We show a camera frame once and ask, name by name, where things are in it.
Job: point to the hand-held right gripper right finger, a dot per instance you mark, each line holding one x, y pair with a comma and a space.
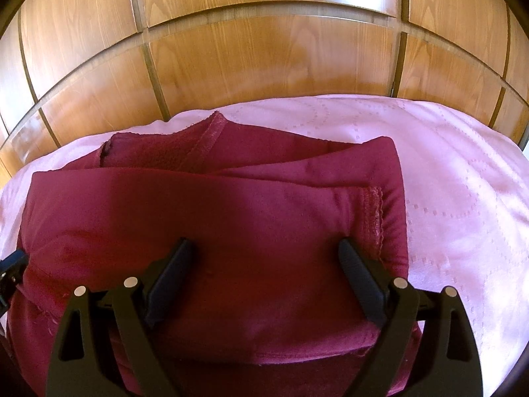
359, 277

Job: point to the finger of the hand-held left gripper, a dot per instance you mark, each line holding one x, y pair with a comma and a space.
12, 264

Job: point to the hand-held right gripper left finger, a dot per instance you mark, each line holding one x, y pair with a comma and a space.
171, 277

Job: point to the dark red fleece garment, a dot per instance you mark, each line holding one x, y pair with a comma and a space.
231, 223

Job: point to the pink quilted bedspread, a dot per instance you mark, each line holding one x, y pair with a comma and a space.
454, 198

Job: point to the wooden wardrobe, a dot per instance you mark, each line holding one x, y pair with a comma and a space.
264, 37

